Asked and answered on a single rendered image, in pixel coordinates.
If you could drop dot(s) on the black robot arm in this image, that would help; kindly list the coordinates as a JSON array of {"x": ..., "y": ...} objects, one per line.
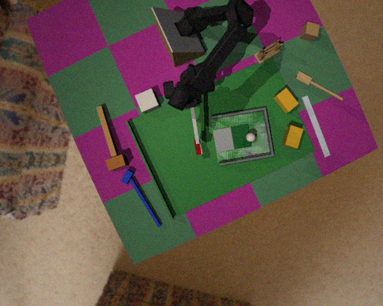
[{"x": 239, "y": 16}]

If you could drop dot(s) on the green mat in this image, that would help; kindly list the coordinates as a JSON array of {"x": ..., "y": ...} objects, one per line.
[{"x": 166, "y": 137}]

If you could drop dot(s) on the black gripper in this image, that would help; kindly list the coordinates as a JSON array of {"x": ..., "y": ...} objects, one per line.
[{"x": 169, "y": 88}]

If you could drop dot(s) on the white ball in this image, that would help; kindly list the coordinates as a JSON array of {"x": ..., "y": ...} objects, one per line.
[{"x": 250, "y": 136}]

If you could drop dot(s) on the grey flat bar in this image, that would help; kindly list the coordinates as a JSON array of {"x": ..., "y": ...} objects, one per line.
[{"x": 316, "y": 126}]

